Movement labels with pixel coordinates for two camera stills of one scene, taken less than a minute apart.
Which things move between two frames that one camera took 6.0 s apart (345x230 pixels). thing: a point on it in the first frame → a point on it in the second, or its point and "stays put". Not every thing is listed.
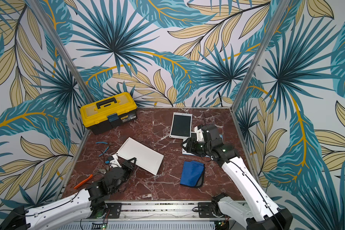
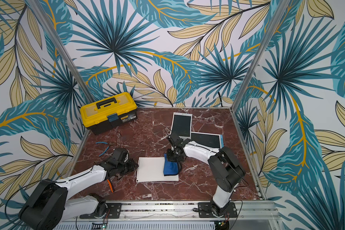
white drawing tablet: x=146 y=157 → x=151 y=169
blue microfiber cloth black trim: x=192 y=174 → x=170 y=168
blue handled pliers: x=109 y=144 stays put
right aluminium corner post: x=260 y=53 stays put
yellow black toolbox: x=102 y=115 stays put
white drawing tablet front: x=180 y=125 stays put
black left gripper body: x=127 y=172 → x=125 y=167
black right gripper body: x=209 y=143 → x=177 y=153
